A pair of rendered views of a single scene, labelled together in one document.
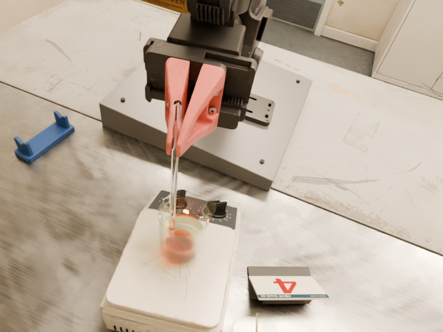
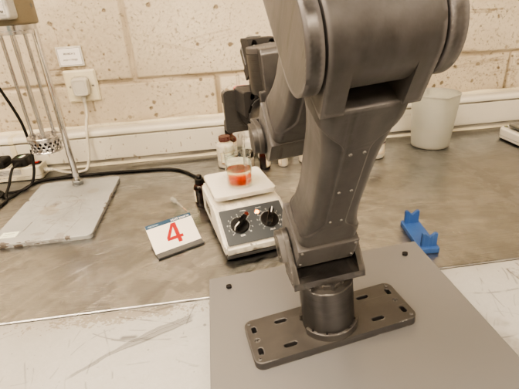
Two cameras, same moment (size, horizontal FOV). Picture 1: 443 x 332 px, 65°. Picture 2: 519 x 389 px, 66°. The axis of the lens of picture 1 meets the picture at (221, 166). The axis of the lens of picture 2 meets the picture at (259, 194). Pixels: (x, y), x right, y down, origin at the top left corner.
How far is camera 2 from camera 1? 0.89 m
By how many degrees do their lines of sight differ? 105
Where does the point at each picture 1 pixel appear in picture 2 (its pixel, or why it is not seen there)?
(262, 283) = (190, 230)
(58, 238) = not seen: hidden behind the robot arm
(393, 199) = (54, 357)
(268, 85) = not seen: outside the picture
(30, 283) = not seen: hidden behind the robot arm
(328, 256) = (142, 272)
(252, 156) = (241, 286)
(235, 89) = (232, 111)
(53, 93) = (500, 269)
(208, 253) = (224, 187)
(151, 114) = (366, 260)
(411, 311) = (73, 269)
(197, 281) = (222, 180)
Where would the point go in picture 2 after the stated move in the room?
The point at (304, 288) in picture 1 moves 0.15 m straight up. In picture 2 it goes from (161, 233) to (147, 157)
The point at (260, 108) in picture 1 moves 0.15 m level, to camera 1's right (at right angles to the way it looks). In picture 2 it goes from (269, 335) to (141, 377)
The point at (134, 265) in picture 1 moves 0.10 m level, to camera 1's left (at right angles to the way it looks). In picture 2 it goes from (256, 174) to (300, 165)
